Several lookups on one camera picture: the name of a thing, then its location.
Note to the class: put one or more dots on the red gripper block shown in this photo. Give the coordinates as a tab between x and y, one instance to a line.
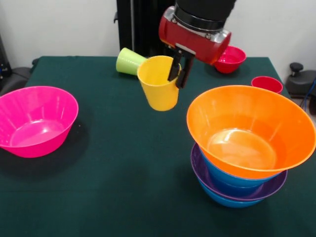
195	42

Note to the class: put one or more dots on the yellow plastic cup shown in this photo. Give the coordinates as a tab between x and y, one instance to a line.
160	96

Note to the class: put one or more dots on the green plastic cup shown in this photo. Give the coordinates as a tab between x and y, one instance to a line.
127	63

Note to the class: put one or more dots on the large orange plastic bowl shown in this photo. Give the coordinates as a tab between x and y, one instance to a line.
247	111

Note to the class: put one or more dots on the small teal blue bowl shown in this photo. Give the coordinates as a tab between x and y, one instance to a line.
234	193

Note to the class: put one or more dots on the purple plastic bowl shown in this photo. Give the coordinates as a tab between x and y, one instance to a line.
274	186

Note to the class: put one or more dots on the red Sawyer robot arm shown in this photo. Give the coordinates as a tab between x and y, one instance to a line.
205	11

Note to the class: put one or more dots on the black computer tower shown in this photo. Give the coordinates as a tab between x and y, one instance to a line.
3	61

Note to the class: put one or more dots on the small red plastic bowl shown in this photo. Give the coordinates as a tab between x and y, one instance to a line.
232	63

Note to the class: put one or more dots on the red plastic cup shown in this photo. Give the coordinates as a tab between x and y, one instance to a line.
266	84

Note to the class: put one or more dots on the dark green tablecloth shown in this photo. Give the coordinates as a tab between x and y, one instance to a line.
123	197

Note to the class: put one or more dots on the large pink plastic bowl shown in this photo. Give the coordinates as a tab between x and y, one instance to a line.
37	121

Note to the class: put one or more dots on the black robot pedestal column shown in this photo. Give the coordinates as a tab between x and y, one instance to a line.
138	24

